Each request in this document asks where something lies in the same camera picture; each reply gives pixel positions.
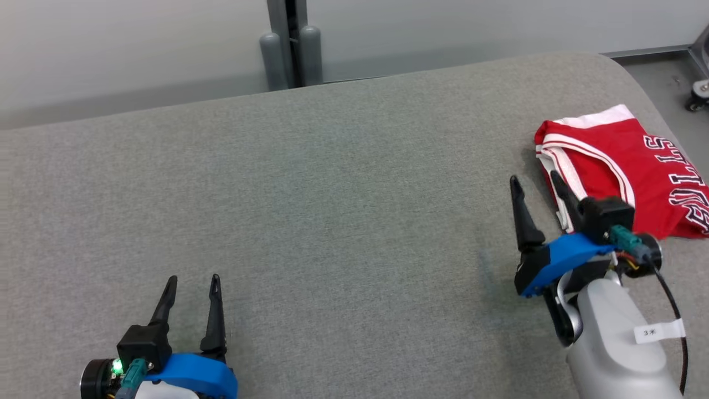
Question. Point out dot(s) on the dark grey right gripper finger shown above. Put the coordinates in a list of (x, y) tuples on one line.
[(570, 202), (526, 233)]

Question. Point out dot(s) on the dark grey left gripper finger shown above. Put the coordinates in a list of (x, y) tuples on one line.
[(166, 307), (215, 327)]

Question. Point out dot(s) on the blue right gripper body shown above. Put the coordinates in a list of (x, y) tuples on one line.
[(565, 252)]

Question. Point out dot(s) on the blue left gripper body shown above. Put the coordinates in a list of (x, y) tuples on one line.
[(205, 374)]

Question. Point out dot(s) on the red shorts with white panel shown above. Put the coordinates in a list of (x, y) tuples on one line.
[(620, 138)]

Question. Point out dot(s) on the white label on right arm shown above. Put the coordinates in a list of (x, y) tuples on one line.
[(659, 331)]

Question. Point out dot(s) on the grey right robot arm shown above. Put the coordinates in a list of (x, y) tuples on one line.
[(609, 354)]

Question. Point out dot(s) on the metal stand leg with caster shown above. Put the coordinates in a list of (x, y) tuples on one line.
[(699, 94)]

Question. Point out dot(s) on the grey cylinder bumper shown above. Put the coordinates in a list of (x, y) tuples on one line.
[(272, 64), (311, 55)]

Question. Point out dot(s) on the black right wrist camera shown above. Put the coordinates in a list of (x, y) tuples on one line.
[(606, 216)]

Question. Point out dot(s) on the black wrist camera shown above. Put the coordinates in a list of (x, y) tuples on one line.
[(606, 216), (144, 343)]

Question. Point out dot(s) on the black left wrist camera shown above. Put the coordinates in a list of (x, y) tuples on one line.
[(144, 343)]

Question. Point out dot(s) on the grey metal frame post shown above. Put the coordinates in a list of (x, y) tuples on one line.
[(275, 16)]

